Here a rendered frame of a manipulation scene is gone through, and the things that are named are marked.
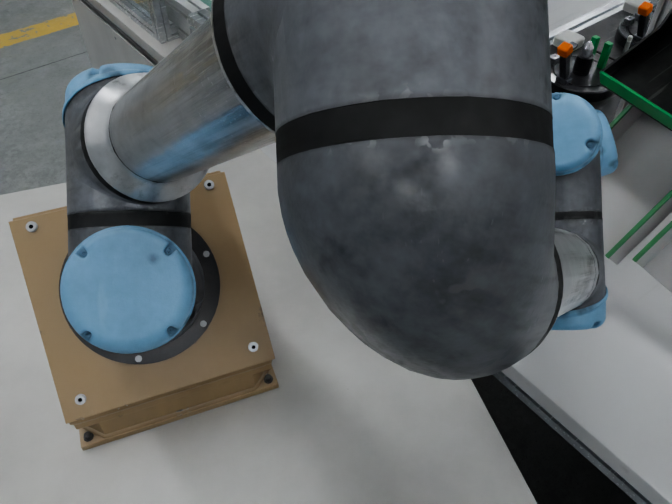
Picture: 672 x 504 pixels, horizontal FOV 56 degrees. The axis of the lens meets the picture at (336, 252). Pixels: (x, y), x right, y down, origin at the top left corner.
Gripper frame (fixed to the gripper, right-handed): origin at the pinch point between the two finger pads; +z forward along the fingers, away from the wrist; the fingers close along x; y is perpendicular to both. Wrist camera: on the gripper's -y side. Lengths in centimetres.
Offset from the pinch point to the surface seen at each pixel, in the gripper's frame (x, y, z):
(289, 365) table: 4.2, -15.0, 12.2
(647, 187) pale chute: -11.7, -13.3, -40.1
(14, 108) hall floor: -184, 6, 176
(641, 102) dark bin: -7.3, 1.4, -40.4
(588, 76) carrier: -52, -13, -41
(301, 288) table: -9.8, -12.4, 11.4
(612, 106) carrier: -46, -18, -43
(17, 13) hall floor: -268, 37, 205
